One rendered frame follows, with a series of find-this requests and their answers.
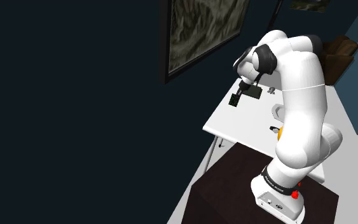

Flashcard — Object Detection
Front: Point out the black flat tablet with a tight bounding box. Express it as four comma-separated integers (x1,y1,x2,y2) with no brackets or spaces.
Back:
243,85,263,100

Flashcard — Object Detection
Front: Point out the small dark green card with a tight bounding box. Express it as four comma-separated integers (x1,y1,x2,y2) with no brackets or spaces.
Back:
228,93,241,108

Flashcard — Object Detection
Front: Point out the white table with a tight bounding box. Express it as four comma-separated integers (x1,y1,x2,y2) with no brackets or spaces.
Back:
202,75,326,184

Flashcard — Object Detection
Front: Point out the white bowl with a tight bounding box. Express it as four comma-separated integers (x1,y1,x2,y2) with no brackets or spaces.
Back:
271,103,286,120

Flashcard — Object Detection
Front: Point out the yellow round toy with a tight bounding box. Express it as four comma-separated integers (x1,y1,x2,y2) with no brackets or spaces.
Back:
269,125,284,142

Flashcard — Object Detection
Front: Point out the large framed landscape picture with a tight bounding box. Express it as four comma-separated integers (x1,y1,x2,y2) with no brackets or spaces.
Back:
159,0,251,85

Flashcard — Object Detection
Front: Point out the brown armchair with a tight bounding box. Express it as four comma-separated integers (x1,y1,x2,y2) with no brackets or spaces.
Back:
318,34,358,87

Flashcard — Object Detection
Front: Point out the dark brown robot stand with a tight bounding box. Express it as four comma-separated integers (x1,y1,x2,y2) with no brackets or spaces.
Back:
181,142,340,224

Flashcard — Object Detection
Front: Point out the small wall picture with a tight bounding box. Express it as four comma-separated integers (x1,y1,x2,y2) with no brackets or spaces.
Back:
289,0,331,13

